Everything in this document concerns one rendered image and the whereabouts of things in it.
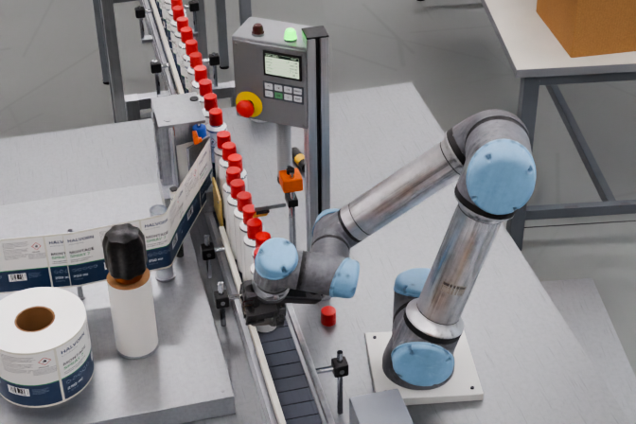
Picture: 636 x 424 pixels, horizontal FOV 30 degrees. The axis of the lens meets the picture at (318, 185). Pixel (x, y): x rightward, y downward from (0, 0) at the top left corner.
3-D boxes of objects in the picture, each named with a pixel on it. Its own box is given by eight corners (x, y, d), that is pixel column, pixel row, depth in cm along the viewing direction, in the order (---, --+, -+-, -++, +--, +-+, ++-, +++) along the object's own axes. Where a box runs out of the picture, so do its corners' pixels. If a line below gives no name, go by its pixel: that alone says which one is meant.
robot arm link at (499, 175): (441, 352, 239) (540, 125, 211) (442, 402, 226) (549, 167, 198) (384, 337, 238) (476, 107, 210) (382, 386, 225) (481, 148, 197)
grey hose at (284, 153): (275, 177, 267) (272, 97, 255) (291, 175, 268) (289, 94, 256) (278, 185, 264) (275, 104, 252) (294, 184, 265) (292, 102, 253)
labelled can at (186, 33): (181, 91, 339) (175, 26, 327) (199, 88, 340) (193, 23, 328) (184, 99, 335) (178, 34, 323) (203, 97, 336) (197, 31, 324)
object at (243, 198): (235, 263, 273) (230, 190, 261) (256, 259, 274) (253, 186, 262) (239, 277, 269) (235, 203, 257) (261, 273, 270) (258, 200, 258)
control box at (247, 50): (253, 95, 256) (249, 15, 245) (327, 108, 251) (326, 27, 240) (234, 117, 248) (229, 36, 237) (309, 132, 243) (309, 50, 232)
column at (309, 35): (307, 290, 272) (301, 27, 234) (326, 287, 273) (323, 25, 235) (311, 302, 269) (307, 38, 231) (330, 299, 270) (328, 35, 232)
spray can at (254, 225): (241, 295, 263) (237, 220, 252) (260, 286, 266) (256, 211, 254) (256, 307, 260) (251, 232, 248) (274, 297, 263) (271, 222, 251)
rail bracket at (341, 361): (310, 412, 240) (309, 351, 231) (344, 405, 242) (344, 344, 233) (314, 423, 238) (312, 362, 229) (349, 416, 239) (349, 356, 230)
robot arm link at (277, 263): (298, 277, 215) (253, 269, 215) (292, 299, 225) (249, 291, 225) (305, 238, 219) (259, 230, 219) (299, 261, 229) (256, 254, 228)
